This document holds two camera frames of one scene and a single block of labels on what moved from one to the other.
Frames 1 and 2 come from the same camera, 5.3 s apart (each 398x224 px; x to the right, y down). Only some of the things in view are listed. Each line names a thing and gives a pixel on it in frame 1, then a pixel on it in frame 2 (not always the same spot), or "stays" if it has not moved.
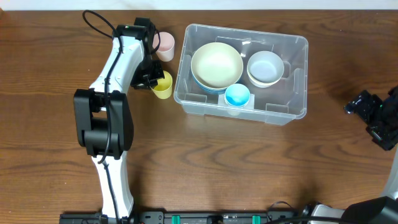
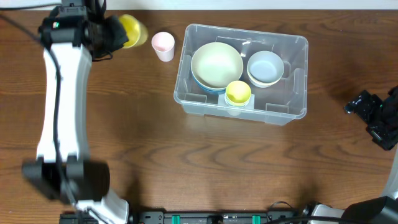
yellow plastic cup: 163,89 -> 238,92
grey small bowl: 265,66 stays
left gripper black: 148,78 -> 115,34
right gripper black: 360,106 stays
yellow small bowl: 261,85 stays
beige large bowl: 216,65 stays
